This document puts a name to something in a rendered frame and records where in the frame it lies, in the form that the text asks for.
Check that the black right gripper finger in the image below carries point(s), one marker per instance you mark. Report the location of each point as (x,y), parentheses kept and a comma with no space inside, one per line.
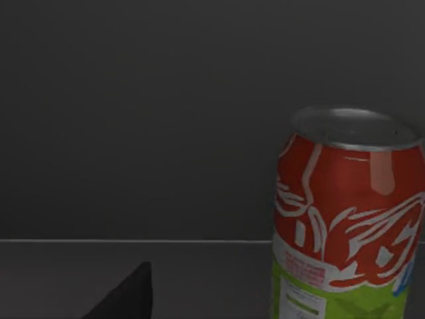
(133,295)

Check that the red and green can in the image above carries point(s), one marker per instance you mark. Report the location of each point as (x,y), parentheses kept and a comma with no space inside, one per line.
(345,216)

